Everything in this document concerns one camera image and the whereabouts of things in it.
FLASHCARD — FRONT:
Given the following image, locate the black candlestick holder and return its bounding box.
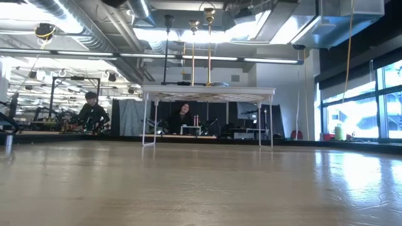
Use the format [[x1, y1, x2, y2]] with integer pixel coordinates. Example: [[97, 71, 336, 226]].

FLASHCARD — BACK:
[[160, 14, 177, 86]]

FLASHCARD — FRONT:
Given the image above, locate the black crossbar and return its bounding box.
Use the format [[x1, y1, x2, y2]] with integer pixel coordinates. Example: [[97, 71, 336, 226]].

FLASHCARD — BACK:
[[161, 81, 207, 87]]

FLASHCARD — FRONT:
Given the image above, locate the long ceiling light fixture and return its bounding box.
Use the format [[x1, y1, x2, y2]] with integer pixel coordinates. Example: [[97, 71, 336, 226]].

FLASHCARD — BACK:
[[0, 48, 305, 65]]

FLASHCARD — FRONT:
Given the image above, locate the person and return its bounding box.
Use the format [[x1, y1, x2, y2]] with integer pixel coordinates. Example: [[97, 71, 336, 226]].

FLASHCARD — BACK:
[[168, 102, 194, 135], [77, 90, 111, 132]]

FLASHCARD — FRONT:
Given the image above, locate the grey curtain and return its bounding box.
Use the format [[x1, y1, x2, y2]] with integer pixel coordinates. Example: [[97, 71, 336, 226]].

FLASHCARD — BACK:
[[118, 99, 152, 136]]

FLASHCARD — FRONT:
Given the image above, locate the wooden background table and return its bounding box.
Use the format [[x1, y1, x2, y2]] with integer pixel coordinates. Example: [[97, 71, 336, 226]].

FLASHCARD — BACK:
[[141, 134, 217, 139]]

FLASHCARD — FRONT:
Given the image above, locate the large window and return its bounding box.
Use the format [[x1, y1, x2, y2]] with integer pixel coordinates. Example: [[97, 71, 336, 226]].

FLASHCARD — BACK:
[[320, 59, 402, 141]]

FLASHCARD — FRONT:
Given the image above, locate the ceiling cable reel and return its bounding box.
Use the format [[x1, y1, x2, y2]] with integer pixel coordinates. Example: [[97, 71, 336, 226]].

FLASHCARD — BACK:
[[34, 22, 57, 41]]

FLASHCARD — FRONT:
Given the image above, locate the black gantry frame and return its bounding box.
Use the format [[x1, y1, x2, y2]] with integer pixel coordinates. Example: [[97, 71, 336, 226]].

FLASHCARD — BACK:
[[50, 76, 102, 126]]

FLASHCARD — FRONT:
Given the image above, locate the white wire rack shelf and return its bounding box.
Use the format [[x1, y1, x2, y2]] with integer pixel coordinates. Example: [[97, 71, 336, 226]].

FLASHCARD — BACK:
[[140, 85, 276, 149]]

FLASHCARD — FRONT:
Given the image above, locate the black aluminium table frame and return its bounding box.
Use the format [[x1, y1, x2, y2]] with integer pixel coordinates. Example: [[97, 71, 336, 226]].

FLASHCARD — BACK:
[[0, 133, 402, 154]]

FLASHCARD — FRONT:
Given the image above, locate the small white wire rack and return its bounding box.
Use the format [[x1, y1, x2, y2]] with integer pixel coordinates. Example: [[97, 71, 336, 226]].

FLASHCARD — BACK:
[[180, 125, 202, 136]]

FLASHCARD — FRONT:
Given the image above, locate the silver post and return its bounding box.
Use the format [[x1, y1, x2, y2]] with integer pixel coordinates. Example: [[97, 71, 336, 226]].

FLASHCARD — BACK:
[[4, 133, 14, 154]]

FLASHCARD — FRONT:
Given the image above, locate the yellow hanging cable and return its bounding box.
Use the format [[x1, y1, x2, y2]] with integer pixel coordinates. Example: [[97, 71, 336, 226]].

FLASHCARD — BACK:
[[343, 0, 355, 95]]

